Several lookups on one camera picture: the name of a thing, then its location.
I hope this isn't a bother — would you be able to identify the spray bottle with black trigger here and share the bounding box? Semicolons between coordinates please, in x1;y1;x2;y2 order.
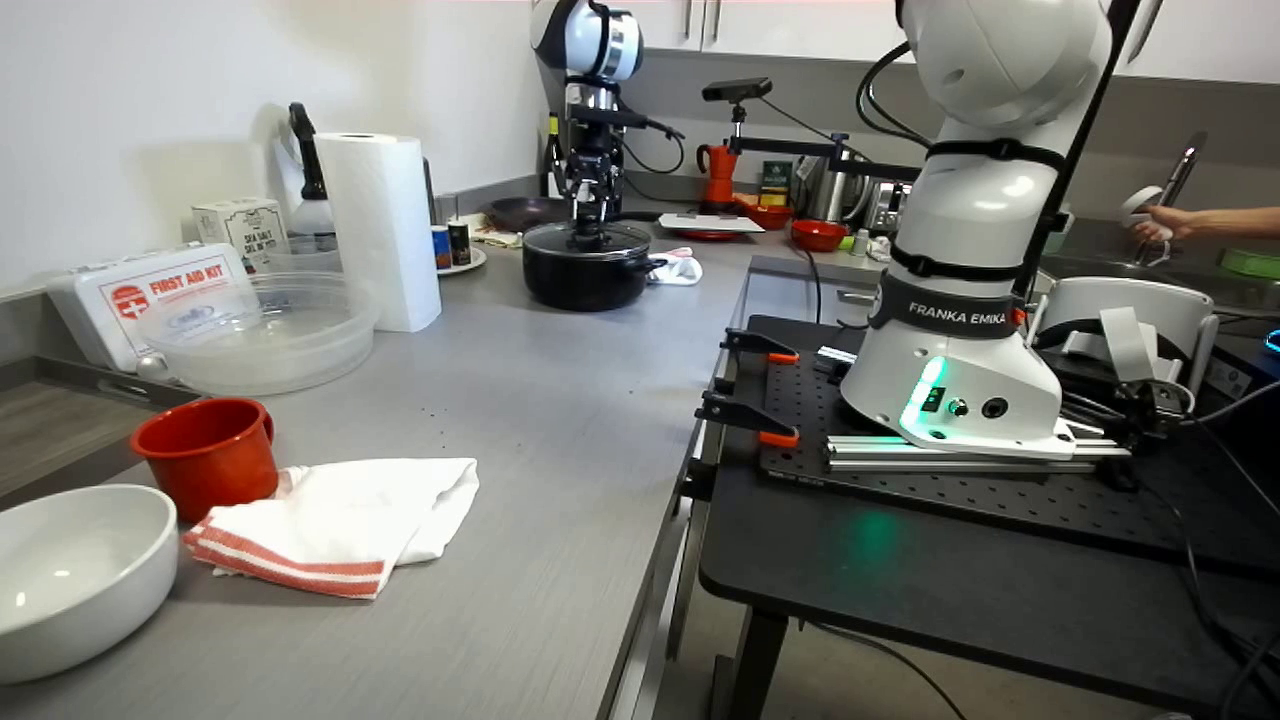
284;99;348;275

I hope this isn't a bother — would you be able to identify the person's hand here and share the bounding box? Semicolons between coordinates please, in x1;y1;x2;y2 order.
1130;197;1187;253

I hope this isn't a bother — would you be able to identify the black stereo camera bar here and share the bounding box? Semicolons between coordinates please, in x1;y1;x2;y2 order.
702;70;776;107

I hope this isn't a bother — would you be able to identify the steel kettle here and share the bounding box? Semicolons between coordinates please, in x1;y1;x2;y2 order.
798;144;881;232

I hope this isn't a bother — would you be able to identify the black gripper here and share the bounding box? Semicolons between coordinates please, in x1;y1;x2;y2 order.
566;113;633;249

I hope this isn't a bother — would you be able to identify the black cooking pot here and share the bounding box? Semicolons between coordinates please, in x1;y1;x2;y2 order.
515;225;689;314

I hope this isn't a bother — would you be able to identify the red pitcher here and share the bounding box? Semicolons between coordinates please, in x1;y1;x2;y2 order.
694;140;746;214

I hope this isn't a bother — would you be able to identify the black perforated robot table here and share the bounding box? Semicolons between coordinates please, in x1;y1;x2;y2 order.
697;310;1280;720

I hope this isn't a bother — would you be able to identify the white wall cabinet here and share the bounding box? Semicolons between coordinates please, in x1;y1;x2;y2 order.
626;0;1280;87

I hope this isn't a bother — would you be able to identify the white first aid kit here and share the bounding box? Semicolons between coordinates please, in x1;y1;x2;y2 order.
50;238;270;373

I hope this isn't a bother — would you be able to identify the white bowl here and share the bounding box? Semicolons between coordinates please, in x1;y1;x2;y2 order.
0;480;186;687

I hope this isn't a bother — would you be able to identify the steel faucet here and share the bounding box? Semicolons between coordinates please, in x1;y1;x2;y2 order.
1152;131;1209;214

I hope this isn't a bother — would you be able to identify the green box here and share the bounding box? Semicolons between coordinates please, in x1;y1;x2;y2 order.
758;157;800;203

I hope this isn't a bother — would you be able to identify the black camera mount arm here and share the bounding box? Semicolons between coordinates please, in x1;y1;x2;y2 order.
723;95;914;170

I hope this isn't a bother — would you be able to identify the clear round plastic container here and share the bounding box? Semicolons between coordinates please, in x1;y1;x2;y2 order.
132;268;385;398

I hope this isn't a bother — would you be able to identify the white flat dish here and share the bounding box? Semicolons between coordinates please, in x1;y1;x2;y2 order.
658;209;767;249

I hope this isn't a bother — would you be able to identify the person's forearm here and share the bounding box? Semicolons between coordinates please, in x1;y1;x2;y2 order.
1175;200;1280;249

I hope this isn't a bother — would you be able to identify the red cup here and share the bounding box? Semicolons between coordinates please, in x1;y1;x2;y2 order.
130;391;284;528

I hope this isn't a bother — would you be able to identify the green sponge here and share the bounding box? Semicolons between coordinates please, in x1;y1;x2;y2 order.
1218;249;1280;283

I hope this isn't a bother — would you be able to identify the white patterned box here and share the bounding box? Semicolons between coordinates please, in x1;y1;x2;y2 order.
188;197;294;275

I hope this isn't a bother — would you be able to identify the white paper towel roll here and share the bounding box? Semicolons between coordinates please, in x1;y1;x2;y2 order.
315;129;444;337

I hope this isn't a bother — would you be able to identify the red bowl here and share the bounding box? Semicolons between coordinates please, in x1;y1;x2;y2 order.
787;214;854;255
741;197;798;232

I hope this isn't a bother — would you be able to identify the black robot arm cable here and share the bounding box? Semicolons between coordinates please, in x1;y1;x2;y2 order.
854;36;937;153

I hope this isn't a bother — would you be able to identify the dark round pan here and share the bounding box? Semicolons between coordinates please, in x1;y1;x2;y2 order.
486;197;575;238

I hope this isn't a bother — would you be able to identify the aluminium rail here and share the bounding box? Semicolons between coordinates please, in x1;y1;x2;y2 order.
823;426;1138;476

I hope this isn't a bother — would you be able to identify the black clamp with orange tip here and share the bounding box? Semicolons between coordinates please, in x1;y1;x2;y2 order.
694;391;808;454
717;325;808;373

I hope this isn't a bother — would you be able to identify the white VR headset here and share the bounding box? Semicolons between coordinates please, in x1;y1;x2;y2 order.
1034;273;1225;408

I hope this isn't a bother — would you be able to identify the dark glass bottle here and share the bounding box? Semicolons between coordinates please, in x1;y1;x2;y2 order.
539;116;574;209

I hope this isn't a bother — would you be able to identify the small white plate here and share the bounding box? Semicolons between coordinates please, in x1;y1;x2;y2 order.
431;244;493;281

